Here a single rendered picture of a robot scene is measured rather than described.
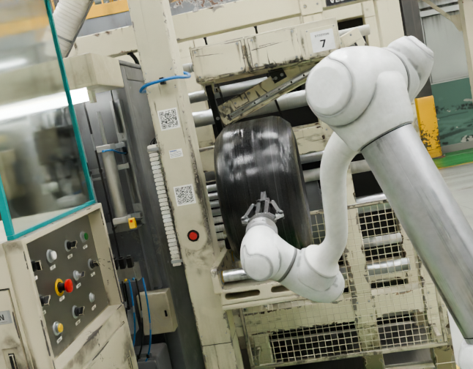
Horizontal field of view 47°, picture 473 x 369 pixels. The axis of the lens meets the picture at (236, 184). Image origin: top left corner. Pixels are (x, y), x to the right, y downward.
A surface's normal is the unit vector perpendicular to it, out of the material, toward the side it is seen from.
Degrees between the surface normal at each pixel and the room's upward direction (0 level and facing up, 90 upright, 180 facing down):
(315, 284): 110
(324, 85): 82
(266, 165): 64
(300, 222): 105
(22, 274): 90
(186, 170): 90
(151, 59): 90
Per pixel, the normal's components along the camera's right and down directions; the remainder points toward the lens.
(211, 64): -0.13, 0.14
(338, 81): -0.73, 0.10
